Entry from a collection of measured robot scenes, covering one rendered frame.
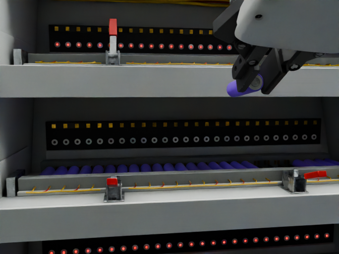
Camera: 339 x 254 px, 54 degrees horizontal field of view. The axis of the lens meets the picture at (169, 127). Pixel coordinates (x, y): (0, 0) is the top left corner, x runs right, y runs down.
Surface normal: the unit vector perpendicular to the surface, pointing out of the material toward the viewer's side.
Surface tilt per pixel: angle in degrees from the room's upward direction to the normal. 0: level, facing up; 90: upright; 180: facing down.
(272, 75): 86
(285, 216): 108
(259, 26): 166
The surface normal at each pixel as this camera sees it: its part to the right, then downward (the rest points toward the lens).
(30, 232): 0.14, 0.11
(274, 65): -0.98, -0.06
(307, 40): 0.02, 0.94
